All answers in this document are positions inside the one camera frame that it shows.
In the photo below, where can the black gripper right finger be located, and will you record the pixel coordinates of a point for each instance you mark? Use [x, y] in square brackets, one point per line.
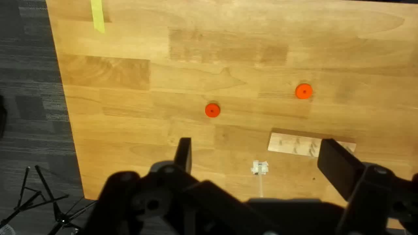
[337, 163]

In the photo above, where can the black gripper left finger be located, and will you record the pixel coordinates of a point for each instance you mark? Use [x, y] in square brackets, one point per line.
[183, 154]

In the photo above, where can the wooden peg board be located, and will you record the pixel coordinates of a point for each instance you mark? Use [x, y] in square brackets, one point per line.
[295, 144]

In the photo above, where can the clear plastic stand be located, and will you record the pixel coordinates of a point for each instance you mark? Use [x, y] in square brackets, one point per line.
[260, 167]

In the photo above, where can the black tripod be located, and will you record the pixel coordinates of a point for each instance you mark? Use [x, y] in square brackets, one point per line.
[56, 209]

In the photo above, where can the yellow tape strip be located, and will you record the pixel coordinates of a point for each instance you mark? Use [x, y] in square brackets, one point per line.
[98, 14]

